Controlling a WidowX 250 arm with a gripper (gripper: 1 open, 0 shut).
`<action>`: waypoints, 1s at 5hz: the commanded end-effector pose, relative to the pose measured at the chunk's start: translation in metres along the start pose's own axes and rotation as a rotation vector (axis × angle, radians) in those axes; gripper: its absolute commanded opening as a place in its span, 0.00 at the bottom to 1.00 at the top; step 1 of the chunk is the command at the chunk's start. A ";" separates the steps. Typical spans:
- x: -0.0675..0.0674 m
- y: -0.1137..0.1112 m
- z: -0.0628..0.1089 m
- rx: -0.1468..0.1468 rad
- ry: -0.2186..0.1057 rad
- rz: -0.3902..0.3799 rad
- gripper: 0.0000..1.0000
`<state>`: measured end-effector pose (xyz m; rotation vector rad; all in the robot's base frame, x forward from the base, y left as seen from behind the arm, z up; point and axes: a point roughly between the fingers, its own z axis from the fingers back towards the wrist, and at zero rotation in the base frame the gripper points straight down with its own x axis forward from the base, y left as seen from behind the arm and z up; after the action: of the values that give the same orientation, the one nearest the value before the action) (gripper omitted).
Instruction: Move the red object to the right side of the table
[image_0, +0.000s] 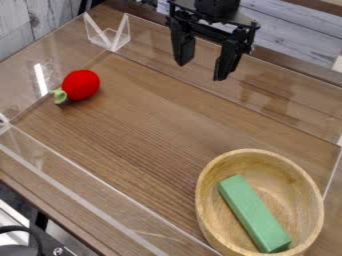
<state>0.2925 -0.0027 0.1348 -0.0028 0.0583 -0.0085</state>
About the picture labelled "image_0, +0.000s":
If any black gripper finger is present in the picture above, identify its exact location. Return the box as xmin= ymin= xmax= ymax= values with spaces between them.
xmin=213 ymin=39 xmax=243 ymax=81
xmin=169 ymin=18 xmax=194 ymax=66

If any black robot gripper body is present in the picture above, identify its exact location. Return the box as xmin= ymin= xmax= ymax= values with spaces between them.
xmin=166 ymin=0 xmax=260 ymax=45

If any red plush strawberry toy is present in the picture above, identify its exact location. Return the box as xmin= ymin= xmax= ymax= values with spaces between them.
xmin=50 ymin=70 xmax=100 ymax=104

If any wooden bowl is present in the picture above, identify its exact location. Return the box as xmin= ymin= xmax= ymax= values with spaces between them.
xmin=194 ymin=149 xmax=324 ymax=256

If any green rectangular block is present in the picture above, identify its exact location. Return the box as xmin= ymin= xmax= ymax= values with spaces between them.
xmin=217 ymin=175 xmax=292 ymax=254

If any clear acrylic tray wall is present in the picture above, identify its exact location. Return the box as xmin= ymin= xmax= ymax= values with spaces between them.
xmin=0 ymin=7 xmax=342 ymax=256

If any black metal bracket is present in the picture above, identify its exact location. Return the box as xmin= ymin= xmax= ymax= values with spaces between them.
xmin=29 ymin=211 xmax=77 ymax=256

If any black cable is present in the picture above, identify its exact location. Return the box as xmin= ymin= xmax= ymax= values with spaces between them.
xmin=0 ymin=225 xmax=45 ymax=256

